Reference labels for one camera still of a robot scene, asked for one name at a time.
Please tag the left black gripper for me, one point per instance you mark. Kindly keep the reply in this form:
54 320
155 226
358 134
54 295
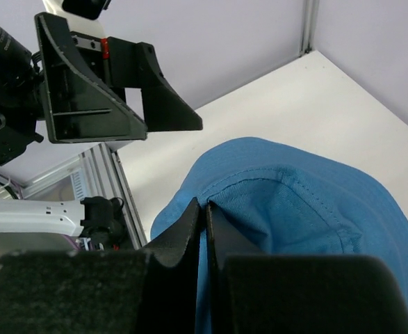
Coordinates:
79 74

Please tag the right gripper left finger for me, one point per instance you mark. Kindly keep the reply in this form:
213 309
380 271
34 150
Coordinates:
150 290

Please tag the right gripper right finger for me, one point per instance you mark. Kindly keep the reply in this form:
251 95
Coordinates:
253 292

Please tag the light blue bucket hat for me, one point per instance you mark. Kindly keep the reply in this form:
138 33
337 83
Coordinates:
288 201

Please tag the aluminium mounting rail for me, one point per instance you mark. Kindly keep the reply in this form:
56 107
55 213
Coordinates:
96 172

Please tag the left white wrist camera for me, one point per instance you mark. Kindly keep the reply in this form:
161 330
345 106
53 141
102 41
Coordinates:
82 15

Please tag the right aluminium frame post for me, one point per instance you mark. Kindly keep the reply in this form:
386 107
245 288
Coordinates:
309 21

